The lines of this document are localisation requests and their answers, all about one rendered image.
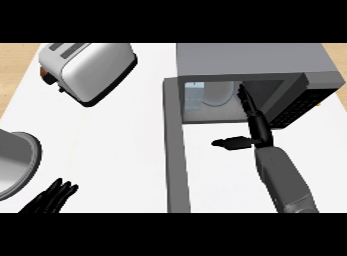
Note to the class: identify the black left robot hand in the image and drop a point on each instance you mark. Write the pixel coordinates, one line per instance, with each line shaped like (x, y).
(51, 201)

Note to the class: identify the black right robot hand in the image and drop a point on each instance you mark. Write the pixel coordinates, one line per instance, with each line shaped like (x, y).
(259, 128)

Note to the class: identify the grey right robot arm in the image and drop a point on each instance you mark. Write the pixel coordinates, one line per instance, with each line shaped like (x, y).
(284, 180)

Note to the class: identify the grey microwave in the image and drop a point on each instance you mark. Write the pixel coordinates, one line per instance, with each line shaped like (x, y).
(259, 83)

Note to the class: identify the white milk carton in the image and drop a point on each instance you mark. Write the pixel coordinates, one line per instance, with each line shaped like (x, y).
(194, 95)

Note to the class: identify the grey microwave door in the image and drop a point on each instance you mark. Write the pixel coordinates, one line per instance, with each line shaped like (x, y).
(176, 146)

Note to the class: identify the grey metal pot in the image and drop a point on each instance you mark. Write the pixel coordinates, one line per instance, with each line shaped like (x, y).
(6, 166)

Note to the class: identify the silver toaster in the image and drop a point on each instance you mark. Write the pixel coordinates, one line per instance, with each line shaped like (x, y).
(88, 71)

